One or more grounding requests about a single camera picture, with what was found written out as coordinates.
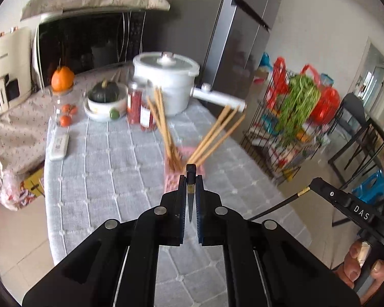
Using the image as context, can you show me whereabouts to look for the dark green pumpkin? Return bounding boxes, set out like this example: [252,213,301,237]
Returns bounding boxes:
[88,80,120,103]

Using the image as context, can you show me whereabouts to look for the white electric cooking pot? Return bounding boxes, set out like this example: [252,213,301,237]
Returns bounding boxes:
[133,52,246,116]

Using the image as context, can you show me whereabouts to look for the cream air fryer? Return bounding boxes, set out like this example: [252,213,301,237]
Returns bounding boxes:
[0,27,32,115]

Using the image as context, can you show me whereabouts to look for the person's right hand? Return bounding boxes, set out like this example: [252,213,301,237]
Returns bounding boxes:
[334,240,384,306]

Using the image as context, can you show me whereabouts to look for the grey checked tablecloth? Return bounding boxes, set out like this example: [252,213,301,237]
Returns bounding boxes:
[43,97,313,307]

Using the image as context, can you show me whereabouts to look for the orange fruit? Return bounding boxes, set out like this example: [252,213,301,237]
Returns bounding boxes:
[51,63,75,92]

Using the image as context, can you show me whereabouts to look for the white remote control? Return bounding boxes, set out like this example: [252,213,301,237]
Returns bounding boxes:
[48,133,69,161]

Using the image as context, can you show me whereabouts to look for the white bowl green dot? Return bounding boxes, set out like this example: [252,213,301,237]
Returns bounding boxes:
[83,82,128,122]

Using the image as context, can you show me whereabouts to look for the wooden chopstick in holder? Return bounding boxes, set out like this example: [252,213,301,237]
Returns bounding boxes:
[192,106,240,163]
[186,105,231,163]
[194,114,246,166]
[157,87,182,171]
[147,97,174,172]
[154,88,179,172]

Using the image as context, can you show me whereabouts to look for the grey refrigerator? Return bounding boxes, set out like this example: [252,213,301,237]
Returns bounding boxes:
[143,0,282,99]

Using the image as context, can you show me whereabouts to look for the red plastic bag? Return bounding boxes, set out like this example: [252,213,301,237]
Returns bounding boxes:
[265,57,289,109]
[300,64,341,125]

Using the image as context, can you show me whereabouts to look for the green leafy vegetables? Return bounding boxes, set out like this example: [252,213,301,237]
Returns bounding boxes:
[275,74,321,145]

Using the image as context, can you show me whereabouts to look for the black microwave oven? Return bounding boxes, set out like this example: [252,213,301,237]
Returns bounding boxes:
[32,10,145,88]

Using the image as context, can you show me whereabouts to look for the black wire rack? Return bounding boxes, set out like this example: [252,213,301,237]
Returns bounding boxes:
[241,64,340,184]

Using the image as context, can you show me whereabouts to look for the red goji jar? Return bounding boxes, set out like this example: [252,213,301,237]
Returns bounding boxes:
[127,80,143,125]

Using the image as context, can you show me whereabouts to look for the glass jar with tomatoes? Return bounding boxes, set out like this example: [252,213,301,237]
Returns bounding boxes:
[50,87,80,128]

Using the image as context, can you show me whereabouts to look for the red labelled jar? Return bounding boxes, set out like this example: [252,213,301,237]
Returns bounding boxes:
[140,94,156,132]

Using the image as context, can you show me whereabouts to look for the pink perforated utensil holder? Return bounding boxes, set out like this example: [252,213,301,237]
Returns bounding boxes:
[164,146,195,193]

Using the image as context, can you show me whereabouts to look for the black chopstick gold band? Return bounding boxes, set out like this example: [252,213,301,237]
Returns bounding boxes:
[186,163,196,222]
[247,186,312,221]

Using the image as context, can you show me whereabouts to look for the floral table cover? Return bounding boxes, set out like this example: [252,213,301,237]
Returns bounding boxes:
[0,63,133,211]

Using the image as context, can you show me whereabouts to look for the blue plastic bag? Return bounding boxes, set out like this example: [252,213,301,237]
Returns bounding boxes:
[259,52,273,71]

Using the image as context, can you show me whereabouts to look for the black chair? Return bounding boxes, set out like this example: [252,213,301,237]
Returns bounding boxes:
[327,93,384,189]

